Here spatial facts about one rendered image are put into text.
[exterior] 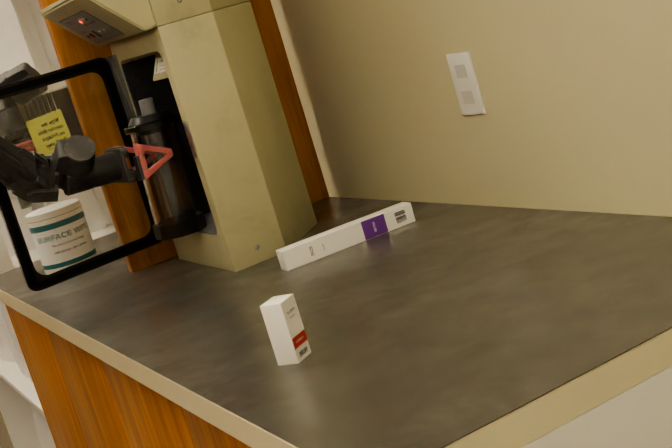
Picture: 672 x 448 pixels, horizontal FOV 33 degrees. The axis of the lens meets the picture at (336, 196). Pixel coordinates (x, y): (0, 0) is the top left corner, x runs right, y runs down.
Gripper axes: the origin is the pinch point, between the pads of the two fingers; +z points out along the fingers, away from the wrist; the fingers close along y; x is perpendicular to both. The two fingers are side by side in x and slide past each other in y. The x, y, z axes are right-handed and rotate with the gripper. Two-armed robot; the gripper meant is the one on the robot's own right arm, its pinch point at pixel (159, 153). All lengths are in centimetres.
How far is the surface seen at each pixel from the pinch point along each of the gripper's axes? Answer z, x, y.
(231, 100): 10.4, -7.1, -15.9
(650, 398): 3, 30, -119
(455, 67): 43, -4, -42
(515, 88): 43, 1, -57
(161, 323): -18.0, 25.1, -29.3
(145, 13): -1.4, -25.8, -15.5
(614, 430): -3, 32, -119
